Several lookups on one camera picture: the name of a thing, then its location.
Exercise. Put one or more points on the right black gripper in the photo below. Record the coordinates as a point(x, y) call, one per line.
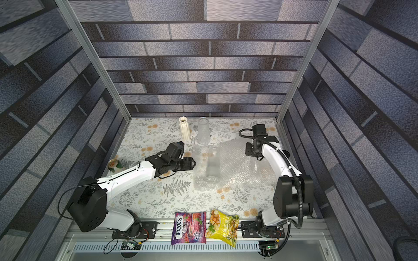
point(253, 151)

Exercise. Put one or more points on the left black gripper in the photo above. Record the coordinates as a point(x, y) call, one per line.
point(189, 163)

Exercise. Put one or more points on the white ribbed vase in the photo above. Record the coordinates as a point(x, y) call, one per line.
point(184, 129)

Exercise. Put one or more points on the clear ribbed glass vase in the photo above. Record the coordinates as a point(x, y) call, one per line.
point(213, 175)

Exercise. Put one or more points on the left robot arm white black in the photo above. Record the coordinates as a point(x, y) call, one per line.
point(89, 205)

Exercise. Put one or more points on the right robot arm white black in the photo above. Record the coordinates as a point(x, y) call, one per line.
point(294, 196)

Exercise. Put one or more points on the purple Fox's candy bag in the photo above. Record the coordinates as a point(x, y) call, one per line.
point(189, 228)

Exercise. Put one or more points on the yellow snack bag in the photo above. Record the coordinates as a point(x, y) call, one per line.
point(223, 227)

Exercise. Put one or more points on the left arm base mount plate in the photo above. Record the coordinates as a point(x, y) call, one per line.
point(142, 230)

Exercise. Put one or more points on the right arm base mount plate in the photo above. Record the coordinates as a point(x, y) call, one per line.
point(251, 229)

